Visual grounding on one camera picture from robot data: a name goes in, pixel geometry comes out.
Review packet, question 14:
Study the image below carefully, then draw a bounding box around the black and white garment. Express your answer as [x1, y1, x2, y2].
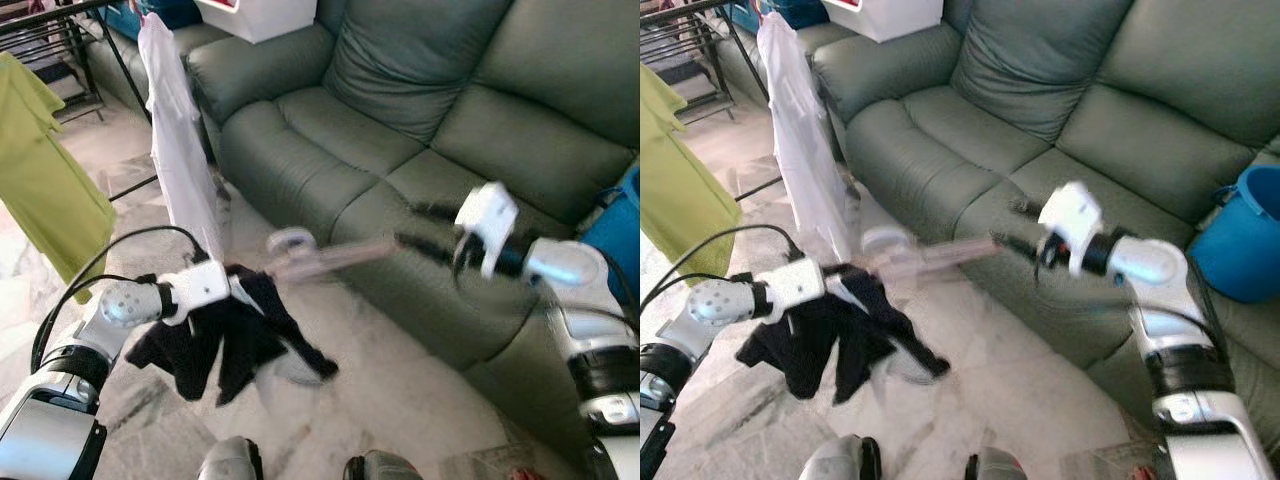
[125, 263, 339, 406]
[735, 265, 951, 406]

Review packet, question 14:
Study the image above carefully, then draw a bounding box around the grey green leather sofa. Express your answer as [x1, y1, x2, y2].
[810, 0, 1280, 441]
[185, 0, 641, 480]

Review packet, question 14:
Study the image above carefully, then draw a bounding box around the white shirt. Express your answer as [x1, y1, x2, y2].
[137, 12, 226, 263]
[757, 12, 851, 263]

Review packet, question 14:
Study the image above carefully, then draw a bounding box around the blue plastic bucket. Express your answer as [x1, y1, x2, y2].
[1188, 163, 1280, 304]
[580, 165, 641, 306]

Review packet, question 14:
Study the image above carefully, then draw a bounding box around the grey robot left leg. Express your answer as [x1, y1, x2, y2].
[800, 437, 881, 480]
[198, 437, 263, 480]

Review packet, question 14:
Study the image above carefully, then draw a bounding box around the lime green shirt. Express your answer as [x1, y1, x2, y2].
[640, 62, 743, 291]
[0, 52, 118, 301]

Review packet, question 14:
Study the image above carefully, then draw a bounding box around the white storage box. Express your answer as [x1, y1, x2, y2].
[820, 0, 944, 44]
[193, 0, 318, 44]

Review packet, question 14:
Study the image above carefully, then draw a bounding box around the blue printed storage box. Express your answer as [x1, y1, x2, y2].
[105, 0, 198, 29]
[740, 0, 826, 29]

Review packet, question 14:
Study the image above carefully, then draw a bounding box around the black metal drying rack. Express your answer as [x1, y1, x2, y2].
[640, 0, 786, 201]
[0, 0, 163, 203]

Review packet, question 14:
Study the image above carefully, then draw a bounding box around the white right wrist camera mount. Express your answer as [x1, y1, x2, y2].
[1037, 180, 1104, 279]
[455, 182, 519, 279]

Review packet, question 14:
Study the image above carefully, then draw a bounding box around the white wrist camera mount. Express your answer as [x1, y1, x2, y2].
[160, 260, 231, 326]
[765, 258, 829, 316]
[1037, 180, 1104, 279]
[455, 182, 519, 279]

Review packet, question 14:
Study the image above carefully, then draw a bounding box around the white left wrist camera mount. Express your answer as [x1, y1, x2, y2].
[160, 260, 231, 326]
[765, 258, 829, 316]

